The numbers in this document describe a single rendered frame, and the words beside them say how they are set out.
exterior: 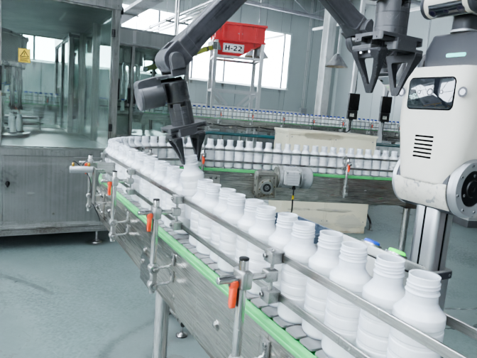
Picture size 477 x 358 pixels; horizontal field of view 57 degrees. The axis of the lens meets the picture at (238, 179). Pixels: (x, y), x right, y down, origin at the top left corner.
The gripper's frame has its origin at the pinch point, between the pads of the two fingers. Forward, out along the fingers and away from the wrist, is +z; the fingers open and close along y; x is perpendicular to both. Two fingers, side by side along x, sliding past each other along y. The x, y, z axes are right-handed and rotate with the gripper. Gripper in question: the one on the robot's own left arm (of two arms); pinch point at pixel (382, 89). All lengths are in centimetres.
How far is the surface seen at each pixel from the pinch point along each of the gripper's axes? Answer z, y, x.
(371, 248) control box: 27.7, -2.4, -4.5
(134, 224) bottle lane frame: 45, -22, 80
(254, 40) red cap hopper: -113, 318, 619
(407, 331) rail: 28.9, -19.1, -27.4
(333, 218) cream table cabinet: 124, 288, 338
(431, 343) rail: 28.7, -19.1, -30.6
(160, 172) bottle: 26, -18, 67
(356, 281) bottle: 27.4, -17.1, -16.5
